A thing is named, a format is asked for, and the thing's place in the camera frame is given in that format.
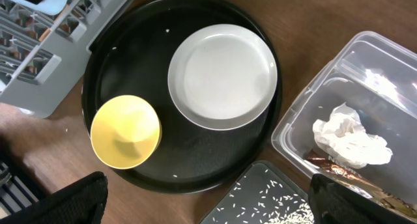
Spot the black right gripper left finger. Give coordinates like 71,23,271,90
1,171,108,224

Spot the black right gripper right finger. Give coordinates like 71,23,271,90
308,174,413,224

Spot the gold snack wrapper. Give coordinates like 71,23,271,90
305,151,416,222

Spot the white tissue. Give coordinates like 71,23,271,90
312,104,393,169

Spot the yellow bowl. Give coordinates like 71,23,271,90
90,95,162,170

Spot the grey-white round plate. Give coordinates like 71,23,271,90
167,24,278,131

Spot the clear plastic waste bin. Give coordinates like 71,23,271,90
272,31,416,210

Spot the grey plastic dishwasher rack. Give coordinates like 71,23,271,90
1,0,133,119

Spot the black rectangular tray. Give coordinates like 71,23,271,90
200,161,314,224

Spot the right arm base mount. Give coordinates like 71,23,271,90
1,152,45,219

